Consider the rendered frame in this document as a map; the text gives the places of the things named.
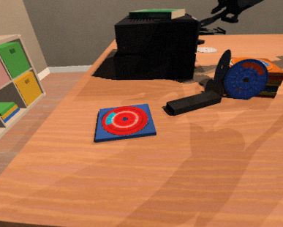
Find black rectangular bar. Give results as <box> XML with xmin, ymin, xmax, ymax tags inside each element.
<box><xmin>166</xmin><ymin>91</ymin><xmax>222</xmax><ymax>116</ymax></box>
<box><xmin>198</xmin><ymin>40</ymin><xmax>205</xmax><ymax>45</ymax></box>

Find red cd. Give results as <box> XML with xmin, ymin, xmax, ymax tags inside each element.
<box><xmin>102</xmin><ymin>106</ymin><xmax>148</xmax><ymax>135</ymax></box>

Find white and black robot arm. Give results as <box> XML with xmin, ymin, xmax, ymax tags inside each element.
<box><xmin>238</xmin><ymin>0</ymin><xmax>264</xmax><ymax>8</ymax></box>

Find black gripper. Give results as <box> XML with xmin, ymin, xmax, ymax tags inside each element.
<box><xmin>211</xmin><ymin>0</ymin><xmax>252</xmax><ymax>23</ymax></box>

